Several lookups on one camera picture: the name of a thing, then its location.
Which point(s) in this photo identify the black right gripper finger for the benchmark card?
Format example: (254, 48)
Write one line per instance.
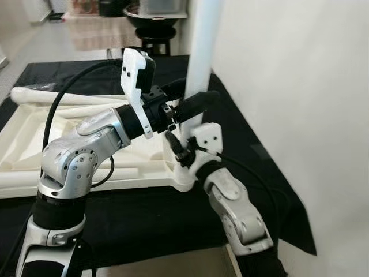
(173, 143)

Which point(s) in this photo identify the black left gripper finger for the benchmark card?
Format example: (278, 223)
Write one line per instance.
(199, 105)
(174, 88)

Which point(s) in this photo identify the white plastic table leg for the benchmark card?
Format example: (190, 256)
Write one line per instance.
(34, 95)
(17, 180)
(204, 46)
(86, 111)

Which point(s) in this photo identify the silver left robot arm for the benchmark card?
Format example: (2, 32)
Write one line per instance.
(75, 161)

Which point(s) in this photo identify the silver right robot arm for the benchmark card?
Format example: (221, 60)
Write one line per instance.
(236, 213)

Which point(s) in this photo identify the white plastic table top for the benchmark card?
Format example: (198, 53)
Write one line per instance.
(144, 161)

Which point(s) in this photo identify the black tablecloth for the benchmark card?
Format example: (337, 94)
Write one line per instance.
(248, 115)

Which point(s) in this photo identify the grey tape strip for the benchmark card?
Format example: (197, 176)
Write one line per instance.
(259, 150)

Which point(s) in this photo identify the beige table cover cloth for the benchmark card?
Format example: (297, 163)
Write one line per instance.
(101, 32)

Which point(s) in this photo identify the orange lidded storage box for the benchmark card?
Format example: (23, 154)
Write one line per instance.
(83, 7)

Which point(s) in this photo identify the white cabinet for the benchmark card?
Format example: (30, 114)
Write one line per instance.
(34, 10)

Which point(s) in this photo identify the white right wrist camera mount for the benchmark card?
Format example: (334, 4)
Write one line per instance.
(207, 135)

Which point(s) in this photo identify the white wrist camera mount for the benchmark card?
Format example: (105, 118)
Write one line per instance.
(131, 75)
(207, 135)

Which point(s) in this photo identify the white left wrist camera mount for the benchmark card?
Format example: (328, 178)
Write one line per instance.
(131, 75)

